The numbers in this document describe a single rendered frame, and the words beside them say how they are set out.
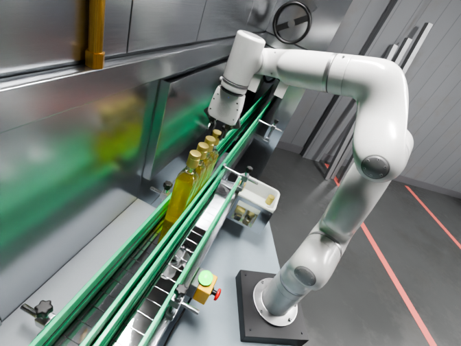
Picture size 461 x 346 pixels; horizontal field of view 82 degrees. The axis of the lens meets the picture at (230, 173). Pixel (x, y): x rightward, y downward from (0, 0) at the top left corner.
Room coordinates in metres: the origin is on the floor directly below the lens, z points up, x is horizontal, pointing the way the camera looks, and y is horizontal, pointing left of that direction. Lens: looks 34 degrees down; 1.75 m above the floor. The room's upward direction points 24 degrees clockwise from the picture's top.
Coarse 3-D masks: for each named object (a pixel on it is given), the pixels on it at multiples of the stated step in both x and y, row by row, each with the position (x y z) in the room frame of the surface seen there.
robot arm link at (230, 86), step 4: (224, 80) 0.78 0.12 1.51; (224, 84) 0.78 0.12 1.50; (228, 84) 0.77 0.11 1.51; (232, 84) 0.77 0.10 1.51; (236, 84) 0.77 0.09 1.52; (224, 88) 0.79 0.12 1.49; (228, 88) 0.77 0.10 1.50; (232, 88) 0.77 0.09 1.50; (236, 88) 0.77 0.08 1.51; (240, 88) 0.78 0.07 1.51; (244, 88) 0.79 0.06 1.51; (232, 92) 0.78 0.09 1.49; (236, 92) 0.78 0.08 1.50; (240, 92) 0.78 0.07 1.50; (244, 92) 0.80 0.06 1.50
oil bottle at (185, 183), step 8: (184, 168) 0.65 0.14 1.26; (184, 176) 0.62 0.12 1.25; (192, 176) 0.63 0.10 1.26; (176, 184) 0.61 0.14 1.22; (184, 184) 0.61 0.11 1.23; (192, 184) 0.62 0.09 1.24; (176, 192) 0.61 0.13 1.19; (184, 192) 0.61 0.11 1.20; (192, 192) 0.64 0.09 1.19; (176, 200) 0.61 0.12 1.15; (184, 200) 0.61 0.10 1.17; (168, 208) 0.62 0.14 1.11; (176, 208) 0.61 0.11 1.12; (184, 208) 0.61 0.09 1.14; (168, 216) 0.61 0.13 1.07; (176, 216) 0.61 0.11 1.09
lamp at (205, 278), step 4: (204, 272) 0.51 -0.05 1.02; (208, 272) 0.51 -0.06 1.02; (200, 276) 0.49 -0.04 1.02; (204, 276) 0.49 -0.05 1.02; (208, 276) 0.50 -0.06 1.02; (212, 276) 0.51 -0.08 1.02; (200, 280) 0.48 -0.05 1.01; (204, 280) 0.48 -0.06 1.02; (208, 280) 0.49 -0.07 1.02; (200, 284) 0.48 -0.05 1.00; (204, 284) 0.48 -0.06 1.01; (208, 284) 0.49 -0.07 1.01
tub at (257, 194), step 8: (248, 184) 1.12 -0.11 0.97; (264, 184) 1.12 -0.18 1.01; (240, 192) 1.07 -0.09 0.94; (248, 192) 1.10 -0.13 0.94; (256, 192) 1.11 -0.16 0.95; (264, 192) 1.11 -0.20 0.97; (272, 192) 1.11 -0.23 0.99; (256, 200) 1.06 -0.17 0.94; (264, 200) 1.09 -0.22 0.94; (264, 208) 0.95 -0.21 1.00; (272, 208) 0.98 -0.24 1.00
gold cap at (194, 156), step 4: (192, 152) 0.64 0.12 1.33; (196, 152) 0.64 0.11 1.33; (192, 156) 0.62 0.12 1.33; (196, 156) 0.63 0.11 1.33; (200, 156) 0.64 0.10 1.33; (188, 160) 0.63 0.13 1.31; (192, 160) 0.62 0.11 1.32; (196, 160) 0.63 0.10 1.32; (188, 164) 0.63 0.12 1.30; (192, 164) 0.62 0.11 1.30; (196, 164) 0.63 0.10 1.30
